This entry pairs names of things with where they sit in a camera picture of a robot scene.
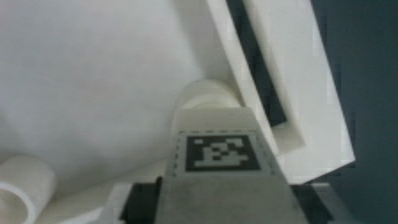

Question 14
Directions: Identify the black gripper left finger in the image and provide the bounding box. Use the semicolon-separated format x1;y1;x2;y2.
119;177;163;224

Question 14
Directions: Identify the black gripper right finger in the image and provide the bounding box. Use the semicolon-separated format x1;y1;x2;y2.
291;184;334;224

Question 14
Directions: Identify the white leg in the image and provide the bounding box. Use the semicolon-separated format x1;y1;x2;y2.
154;80;309;224

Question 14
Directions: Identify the white U-shaped obstacle fence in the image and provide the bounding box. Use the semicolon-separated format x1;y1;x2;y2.
243;0;355;184

